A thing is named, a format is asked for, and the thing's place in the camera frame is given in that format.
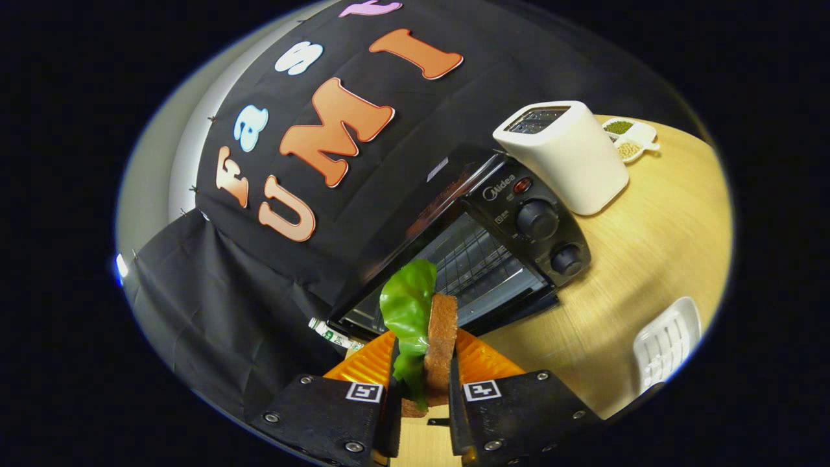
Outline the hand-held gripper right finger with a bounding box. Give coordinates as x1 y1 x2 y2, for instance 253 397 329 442
449 328 607 467

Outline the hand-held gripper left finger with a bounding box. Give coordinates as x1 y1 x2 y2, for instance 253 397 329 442
250 329 401 467

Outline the lettuce bread sandwich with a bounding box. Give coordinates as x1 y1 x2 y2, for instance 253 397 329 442
379 259 459 419

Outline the black toaster oven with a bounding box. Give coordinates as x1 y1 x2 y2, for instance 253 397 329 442
326 144 593 427

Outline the white bread toaster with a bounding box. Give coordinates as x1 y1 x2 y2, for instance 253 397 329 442
492 101 630 216

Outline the white bottle green label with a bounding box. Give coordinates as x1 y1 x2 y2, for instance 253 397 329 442
308 317 364 351

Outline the white plastic tray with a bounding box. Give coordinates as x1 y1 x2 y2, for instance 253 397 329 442
632 296 703 395

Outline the black backdrop cloth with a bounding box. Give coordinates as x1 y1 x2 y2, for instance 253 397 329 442
123 0 707 422

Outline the white divided bean dish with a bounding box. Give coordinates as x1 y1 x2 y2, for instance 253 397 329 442
602 118 661 164

